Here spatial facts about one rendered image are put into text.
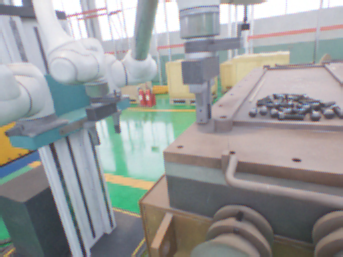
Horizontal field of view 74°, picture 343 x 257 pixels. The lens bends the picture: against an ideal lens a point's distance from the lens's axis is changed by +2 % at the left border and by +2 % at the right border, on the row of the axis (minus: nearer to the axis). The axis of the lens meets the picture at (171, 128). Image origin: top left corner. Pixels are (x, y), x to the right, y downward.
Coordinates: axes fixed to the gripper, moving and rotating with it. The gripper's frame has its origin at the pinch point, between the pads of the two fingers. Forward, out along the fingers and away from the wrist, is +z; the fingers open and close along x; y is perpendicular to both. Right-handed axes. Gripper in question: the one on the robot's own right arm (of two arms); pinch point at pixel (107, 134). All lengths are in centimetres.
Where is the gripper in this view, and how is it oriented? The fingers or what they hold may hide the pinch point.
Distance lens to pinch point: 100.6
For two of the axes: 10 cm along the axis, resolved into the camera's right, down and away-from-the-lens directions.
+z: 1.0, 9.4, 3.4
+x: -4.4, 3.5, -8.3
